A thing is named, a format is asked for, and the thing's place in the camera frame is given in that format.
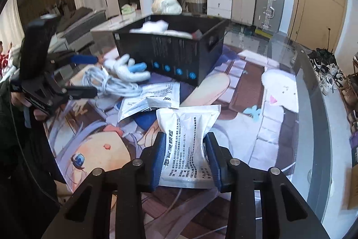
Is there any white plaster head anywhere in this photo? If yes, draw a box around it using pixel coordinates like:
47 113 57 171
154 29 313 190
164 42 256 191
151 0 183 15

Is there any wicker basket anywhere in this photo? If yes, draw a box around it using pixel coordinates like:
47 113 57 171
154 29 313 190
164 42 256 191
184 0 208 14

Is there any beige suitcase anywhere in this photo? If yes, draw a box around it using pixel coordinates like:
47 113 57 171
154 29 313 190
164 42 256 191
232 0 259 27

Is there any white counter table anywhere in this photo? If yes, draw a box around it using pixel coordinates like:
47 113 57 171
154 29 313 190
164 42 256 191
91 9 157 41

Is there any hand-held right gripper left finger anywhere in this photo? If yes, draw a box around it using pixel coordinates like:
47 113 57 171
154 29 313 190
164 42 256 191
47 131 167 239

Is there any pile of shoes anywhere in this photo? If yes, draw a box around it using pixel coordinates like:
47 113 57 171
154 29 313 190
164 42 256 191
308 49 347 95

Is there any printed cartoon desk mat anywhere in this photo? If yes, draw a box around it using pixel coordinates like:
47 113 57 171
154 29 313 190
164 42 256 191
46 46 300 239

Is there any grey mattress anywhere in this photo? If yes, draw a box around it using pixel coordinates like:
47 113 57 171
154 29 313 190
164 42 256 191
53 6 108 45

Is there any purple box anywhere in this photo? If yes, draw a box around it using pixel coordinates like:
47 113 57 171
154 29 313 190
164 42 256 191
349 131 358 170

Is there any dark brown curtain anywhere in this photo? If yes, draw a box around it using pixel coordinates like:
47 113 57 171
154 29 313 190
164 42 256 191
17 0 70 24

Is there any black cardboard box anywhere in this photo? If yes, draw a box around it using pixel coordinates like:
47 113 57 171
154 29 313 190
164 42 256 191
113 13 229 87

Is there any white and blue plush toy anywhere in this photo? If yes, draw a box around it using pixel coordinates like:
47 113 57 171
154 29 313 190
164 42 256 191
102 54 151 82

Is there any white medicine sachet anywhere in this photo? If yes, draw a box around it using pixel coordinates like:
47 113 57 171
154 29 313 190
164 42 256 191
156 105 222 189
117 97 159 126
140 82 181 110

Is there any silver suitcase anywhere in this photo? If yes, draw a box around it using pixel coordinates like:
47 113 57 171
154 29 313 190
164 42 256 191
253 0 286 34

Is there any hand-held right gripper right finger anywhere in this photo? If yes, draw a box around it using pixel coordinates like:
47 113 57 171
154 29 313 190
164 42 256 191
204 132 332 239

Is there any white electric kettle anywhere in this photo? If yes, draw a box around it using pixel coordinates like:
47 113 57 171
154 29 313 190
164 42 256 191
139 0 158 16

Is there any white charging cable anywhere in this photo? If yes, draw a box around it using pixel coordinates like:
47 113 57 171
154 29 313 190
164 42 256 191
83 65 144 97

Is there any person's left hand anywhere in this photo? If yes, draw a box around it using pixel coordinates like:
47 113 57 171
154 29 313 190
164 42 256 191
11 93 48 122

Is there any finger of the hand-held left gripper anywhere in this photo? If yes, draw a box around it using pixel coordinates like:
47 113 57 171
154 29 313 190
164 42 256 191
55 86 98 101
46 51 98 66

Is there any pile of clothes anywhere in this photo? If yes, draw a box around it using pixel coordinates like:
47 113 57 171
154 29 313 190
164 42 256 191
0 40 23 80

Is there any brown cardboard piece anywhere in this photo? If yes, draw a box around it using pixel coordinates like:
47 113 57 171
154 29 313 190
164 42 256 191
347 168 358 210

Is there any wooden shoe rack with shoes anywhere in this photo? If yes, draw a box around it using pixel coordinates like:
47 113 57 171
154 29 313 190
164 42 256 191
340 53 358 128

